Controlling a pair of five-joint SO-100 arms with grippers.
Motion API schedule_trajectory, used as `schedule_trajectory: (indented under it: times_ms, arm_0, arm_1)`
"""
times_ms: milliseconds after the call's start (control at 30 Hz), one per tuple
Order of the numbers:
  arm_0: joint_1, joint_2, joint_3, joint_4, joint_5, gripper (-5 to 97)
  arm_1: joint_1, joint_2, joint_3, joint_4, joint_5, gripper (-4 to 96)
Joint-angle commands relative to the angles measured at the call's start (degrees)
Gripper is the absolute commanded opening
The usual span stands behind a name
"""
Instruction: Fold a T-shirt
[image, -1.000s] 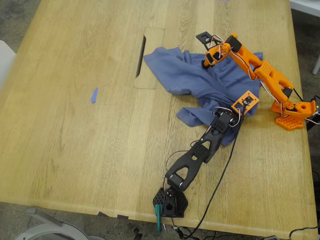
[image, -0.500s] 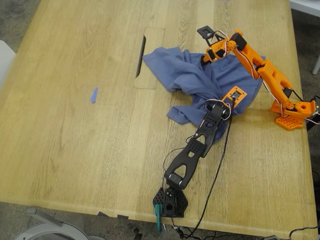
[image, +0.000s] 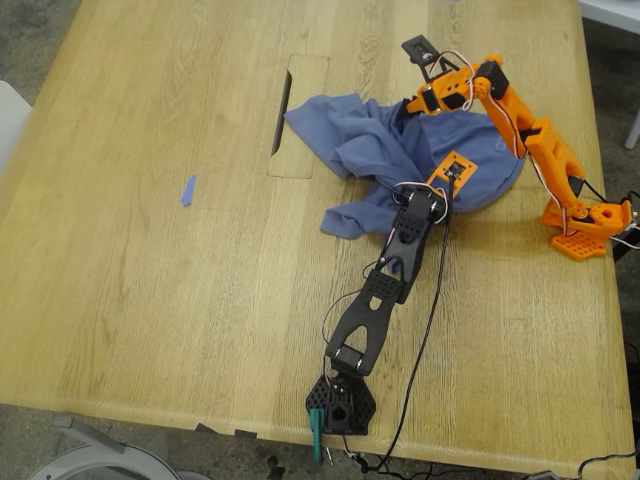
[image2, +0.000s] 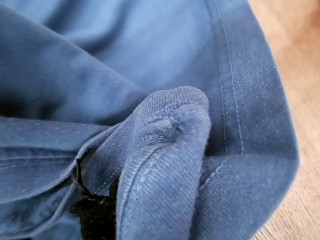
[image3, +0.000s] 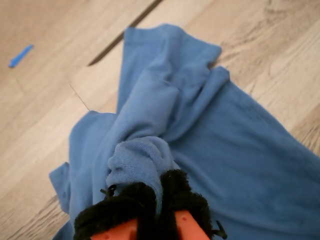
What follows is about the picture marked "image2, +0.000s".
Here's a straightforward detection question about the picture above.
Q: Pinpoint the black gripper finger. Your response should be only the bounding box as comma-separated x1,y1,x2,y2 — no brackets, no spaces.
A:
68,179,118,240

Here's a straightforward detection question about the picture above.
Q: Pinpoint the blue printed T-shirt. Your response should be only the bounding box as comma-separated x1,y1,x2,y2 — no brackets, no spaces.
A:
0,0,302,240

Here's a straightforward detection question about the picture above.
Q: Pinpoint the black wire tie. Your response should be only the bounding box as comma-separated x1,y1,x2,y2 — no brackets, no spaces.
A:
71,157,111,205

